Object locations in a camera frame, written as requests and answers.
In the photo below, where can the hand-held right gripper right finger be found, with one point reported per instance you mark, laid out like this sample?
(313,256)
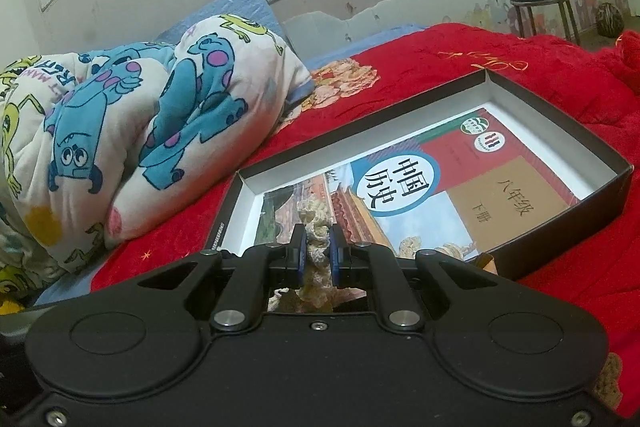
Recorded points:
(336,254)

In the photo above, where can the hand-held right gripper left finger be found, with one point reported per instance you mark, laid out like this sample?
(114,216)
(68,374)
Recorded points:
(301,254)

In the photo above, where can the cream crocheted hair scrunchie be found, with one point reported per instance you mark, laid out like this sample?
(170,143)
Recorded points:
(316,232)

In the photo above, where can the black cardboard box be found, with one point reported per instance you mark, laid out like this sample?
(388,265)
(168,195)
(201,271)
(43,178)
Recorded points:
(575,227)

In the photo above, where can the colourful textbook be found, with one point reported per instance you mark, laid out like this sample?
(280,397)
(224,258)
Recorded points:
(475,167)

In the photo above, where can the red embroidered blanket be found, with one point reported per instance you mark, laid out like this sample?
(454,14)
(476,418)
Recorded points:
(425,67)

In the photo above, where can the blue bed sheet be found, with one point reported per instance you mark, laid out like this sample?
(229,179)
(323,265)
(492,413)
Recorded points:
(350,44)

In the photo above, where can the cartoon monster printed quilt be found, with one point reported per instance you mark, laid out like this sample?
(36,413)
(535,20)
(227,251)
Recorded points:
(125,117)

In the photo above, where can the blue pillow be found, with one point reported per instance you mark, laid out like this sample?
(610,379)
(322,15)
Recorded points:
(245,2)

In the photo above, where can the brown patterned ball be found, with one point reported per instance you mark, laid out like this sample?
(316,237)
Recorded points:
(609,19)

